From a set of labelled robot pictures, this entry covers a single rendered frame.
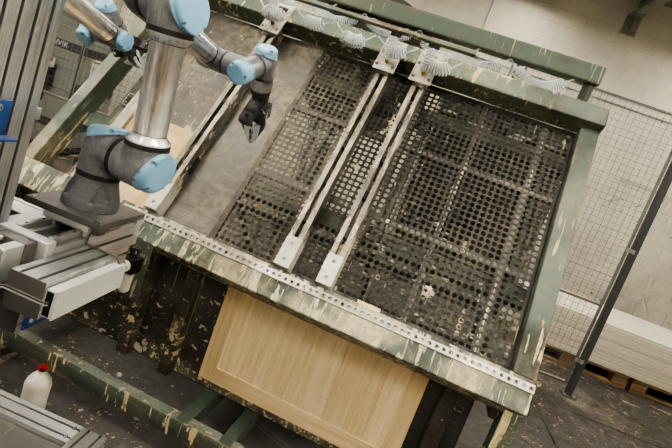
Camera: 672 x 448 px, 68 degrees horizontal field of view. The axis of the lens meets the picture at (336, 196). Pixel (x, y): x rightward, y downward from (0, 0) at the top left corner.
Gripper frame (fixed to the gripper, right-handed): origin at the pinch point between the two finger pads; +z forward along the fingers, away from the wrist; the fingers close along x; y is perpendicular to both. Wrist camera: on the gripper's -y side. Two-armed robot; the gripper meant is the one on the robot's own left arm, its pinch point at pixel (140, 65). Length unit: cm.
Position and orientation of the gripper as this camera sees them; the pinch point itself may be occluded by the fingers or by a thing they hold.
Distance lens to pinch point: 245.5
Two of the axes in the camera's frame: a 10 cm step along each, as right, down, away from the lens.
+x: -0.8, 8.8, -4.6
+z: 0.1, 4.6, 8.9
